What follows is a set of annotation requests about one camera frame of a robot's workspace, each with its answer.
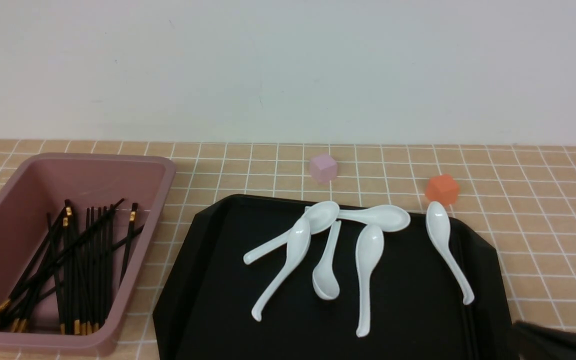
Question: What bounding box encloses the white ceramic soup spoon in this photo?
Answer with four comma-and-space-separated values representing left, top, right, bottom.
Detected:
251, 217, 311, 322
355, 224, 385, 338
243, 200, 340, 265
336, 204, 411, 233
425, 201, 475, 306
311, 220, 342, 301

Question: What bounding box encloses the pink plastic bin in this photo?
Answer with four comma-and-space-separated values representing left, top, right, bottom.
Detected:
0, 153, 176, 357

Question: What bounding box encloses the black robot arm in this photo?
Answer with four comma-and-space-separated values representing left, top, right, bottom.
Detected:
509, 320, 576, 360

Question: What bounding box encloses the orange cube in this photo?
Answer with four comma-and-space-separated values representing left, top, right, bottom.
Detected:
424, 173, 461, 207

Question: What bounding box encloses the black chopstick gold tip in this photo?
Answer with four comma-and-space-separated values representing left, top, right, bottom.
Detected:
70, 207, 87, 336
84, 208, 95, 335
0, 207, 67, 333
119, 202, 138, 284
61, 216, 72, 335

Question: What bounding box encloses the black plastic tray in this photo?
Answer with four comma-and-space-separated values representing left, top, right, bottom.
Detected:
153, 194, 519, 360

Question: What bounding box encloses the pink cube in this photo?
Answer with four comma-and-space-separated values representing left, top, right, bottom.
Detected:
309, 153, 339, 183

